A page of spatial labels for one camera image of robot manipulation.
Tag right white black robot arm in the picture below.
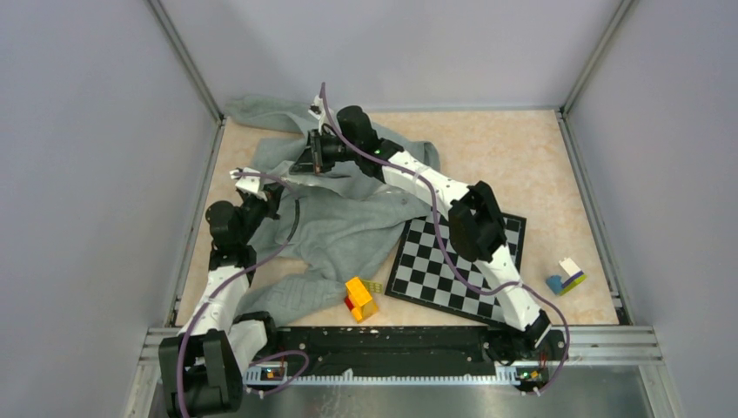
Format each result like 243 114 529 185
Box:
290 100 552 365

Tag grey zip jacket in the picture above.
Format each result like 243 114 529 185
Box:
225 95 431 326

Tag purple cable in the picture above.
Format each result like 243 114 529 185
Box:
319 81 572 397
175 168 310 418

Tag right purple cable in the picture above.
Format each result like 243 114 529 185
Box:
319 81 572 397

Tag yellow red toy block stack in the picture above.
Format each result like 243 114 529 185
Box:
344 277 384 323

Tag blue white green toy blocks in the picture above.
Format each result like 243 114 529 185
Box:
546 258 587 296

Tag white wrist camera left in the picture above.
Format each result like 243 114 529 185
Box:
229 167 267 200

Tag aluminium front frame rail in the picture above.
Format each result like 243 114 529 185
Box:
124 326 676 417

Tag black white checkerboard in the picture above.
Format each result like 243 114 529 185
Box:
385 213 527 325

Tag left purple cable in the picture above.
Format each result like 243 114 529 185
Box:
175 168 310 418

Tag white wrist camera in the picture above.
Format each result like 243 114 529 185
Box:
229 167 267 200
308 98 325 120

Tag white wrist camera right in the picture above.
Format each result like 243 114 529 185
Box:
308 98 325 120

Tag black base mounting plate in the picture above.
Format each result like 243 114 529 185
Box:
256 326 566 377

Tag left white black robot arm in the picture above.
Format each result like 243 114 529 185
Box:
158 184 285 417

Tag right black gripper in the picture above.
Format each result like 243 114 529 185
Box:
290 131 359 178

